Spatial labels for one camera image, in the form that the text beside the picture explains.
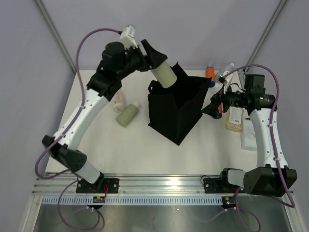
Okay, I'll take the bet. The amber liquid soap bottle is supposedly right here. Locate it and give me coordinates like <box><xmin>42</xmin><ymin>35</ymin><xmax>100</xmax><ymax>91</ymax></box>
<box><xmin>225</xmin><ymin>107</ymin><xmax>243</xmax><ymax>132</ymax></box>

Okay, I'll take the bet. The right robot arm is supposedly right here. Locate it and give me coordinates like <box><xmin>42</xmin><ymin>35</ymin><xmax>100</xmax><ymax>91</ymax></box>
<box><xmin>202</xmin><ymin>74</ymin><xmax>297</xmax><ymax>197</ymax></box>

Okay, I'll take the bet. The orange bottle at back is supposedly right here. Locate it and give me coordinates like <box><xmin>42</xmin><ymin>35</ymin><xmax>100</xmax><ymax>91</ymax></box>
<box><xmin>205</xmin><ymin>66</ymin><xmax>215</xmax><ymax>80</ymax></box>

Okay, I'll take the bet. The white bottle at right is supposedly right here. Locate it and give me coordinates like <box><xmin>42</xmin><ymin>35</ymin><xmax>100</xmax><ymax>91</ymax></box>
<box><xmin>240</xmin><ymin>118</ymin><xmax>257</xmax><ymax>151</ymax></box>

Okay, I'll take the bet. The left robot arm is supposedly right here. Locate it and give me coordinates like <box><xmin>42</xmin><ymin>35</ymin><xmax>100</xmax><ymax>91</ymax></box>
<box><xmin>42</xmin><ymin>40</ymin><xmax>168</xmax><ymax>193</ymax></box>

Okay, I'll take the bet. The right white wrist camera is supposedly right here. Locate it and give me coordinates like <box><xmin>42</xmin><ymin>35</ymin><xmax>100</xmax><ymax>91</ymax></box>
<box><xmin>215</xmin><ymin>72</ymin><xmax>233</xmax><ymax>94</ymax></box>

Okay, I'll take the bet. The aluminium frame post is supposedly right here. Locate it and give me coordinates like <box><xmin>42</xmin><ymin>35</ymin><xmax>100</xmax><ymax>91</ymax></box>
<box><xmin>246</xmin><ymin>0</ymin><xmax>289</xmax><ymax>65</ymax></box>
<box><xmin>33</xmin><ymin>0</ymin><xmax>77</xmax><ymax>74</ymax></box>

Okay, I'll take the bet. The green bottle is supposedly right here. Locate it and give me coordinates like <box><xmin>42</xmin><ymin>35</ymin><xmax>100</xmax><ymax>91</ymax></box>
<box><xmin>151</xmin><ymin>61</ymin><xmax>177</xmax><ymax>88</ymax></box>
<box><xmin>116</xmin><ymin>101</ymin><xmax>141</xmax><ymax>128</ymax></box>

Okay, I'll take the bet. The cream bottle with label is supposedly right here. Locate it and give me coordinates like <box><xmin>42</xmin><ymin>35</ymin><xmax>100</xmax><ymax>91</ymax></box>
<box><xmin>112</xmin><ymin>89</ymin><xmax>126</xmax><ymax>113</ymax></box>

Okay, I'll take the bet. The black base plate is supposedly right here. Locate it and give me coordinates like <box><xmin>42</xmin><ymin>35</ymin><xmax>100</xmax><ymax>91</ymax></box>
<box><xmin>201</xmin><ymin>176</ymin><xmax>238</xmax><ymax>194</ymax></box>
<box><xmin>76</xmin><ymin>178</ymin><xmax>119</xmax><ymax>194</ymax></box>

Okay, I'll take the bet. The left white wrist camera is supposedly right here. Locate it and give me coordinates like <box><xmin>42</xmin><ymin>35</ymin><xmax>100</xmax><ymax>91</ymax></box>
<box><xmin>119</xmin><ymin>25</ymin><xmax>138</xmax><ymax>48</ymax></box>

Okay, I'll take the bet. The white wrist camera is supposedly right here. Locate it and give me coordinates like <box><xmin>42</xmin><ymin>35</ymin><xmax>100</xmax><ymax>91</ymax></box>
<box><xmin>119</xmin><ymin>25</ymin><xmax>138</xmax><ymax>48</ymax></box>
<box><xmin>215</xmin><ymin>72</ymin><xmax>233</xmax><ymax>94</ymax></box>

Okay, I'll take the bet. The clear silver bottle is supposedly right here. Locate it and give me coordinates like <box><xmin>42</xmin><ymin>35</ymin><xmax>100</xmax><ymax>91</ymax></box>
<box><xmin>215</xmin><ymin>63</ymin><xmax>235</xmax><ymax>83</ymax></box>

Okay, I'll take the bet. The left aluminium frame post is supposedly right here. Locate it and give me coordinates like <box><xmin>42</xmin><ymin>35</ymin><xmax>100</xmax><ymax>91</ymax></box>
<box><xmin>33</xmin><ymin>0</ymin><xmax>77</xmax><ymax>74</ymax></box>

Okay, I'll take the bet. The right aluminium frame post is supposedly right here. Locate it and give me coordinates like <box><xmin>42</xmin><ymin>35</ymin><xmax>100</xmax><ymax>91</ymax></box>
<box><xmin>246</xmin><ymin>0</ymin><xmax>289</xmax><ymax>65</ymax></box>

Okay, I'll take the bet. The black canvas bag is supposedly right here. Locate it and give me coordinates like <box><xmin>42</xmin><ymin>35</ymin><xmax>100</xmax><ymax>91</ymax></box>
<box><xmin>148</xmin><ymin>63</ymin><xmax>211</xmax><ymax>145</ymax></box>

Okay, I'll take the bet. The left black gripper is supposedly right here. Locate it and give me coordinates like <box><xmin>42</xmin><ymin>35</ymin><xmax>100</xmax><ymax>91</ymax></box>
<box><xmin>115</xmin><ymin>39</ymin><xmax>167</xmax><ymax>79</ymax></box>

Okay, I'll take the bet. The aluminium rail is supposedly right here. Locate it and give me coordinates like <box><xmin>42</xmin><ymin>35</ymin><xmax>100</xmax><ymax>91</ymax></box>
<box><xmin>31</xmin><ymin>173</ymin><xmax>233</xmax><ymax>196</ymax></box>

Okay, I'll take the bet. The white slotted cable duct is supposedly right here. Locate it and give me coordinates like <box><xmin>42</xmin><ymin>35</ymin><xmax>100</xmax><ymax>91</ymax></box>
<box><xmin>42</xmin><ymin>195</ymin><xmax>223</xmax><ymax>206</ymax></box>

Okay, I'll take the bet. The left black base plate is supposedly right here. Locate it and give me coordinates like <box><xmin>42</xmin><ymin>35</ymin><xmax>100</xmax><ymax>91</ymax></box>
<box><xmin>76</xmin><ymin>178</ymin><xmax>119</xmax><ymax>194</ymax></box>

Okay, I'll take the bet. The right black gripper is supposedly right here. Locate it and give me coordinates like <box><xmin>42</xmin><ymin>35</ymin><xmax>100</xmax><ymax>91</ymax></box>
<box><xmin>202</xmin><ymin>82</ymin><xmax>249</xmax><ymax>119</ymax></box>

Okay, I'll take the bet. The orange tube blue cap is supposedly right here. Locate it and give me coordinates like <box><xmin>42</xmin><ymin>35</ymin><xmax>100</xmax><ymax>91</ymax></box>
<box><xmin>209</xmin><ymin>81</ymin><xmax>215</xmax><ymax>88</ymax></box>

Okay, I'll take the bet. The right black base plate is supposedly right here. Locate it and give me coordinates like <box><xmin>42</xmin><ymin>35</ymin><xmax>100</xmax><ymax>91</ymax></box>
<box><xmin>201</xmin><ymin>176</ymin><xmax>238</xmax><ymax>194</ymax></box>

